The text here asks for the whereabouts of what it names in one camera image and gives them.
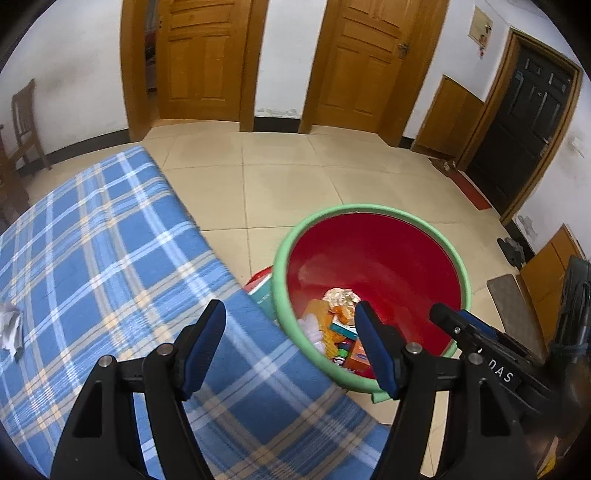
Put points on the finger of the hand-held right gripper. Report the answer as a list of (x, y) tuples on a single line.
[(466, 334), (503, 339)]

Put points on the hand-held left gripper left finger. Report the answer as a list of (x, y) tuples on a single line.
[(203, 350)]

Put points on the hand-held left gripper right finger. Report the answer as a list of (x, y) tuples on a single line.
[(374, 355)]

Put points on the yellow foam fruit net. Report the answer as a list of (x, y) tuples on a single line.
[(333, 340)]

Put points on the red basin with green rim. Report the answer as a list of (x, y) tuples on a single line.
[(383, 258)]

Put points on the small orange box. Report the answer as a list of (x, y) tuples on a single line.
[(359, 357)]

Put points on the grey floor mat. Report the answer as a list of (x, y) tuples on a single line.
[(515, 314)]

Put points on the white foam net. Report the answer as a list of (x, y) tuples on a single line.
[(314, 331)]

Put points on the crumpled beige paper ball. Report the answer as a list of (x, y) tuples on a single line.
[(342, 296)]

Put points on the leaning wooden board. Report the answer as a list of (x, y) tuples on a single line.
[(549, 277)]

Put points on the dark slippers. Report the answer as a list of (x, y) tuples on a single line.
[(511, 251)]

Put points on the blue plaid blanket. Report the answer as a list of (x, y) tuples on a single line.
[(115, 258)]

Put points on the red doormat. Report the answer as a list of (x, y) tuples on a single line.
[(471, 189)]

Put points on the white crumpled tissue paper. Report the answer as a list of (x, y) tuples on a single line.
[(10, 327)]

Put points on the black entrance door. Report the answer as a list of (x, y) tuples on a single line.
[(521, 124)]

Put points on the low wooden cabinet panel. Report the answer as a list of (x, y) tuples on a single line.
[(450, 117)]

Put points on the wooden dining chair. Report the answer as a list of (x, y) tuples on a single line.
[(27, 124)]

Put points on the closed wooden door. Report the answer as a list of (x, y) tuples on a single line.
[(364, 64)]

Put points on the open wooden door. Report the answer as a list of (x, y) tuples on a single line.
[(203, 55)]

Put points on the beige wall panel box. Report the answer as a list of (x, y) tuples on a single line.
[(480, 23)]

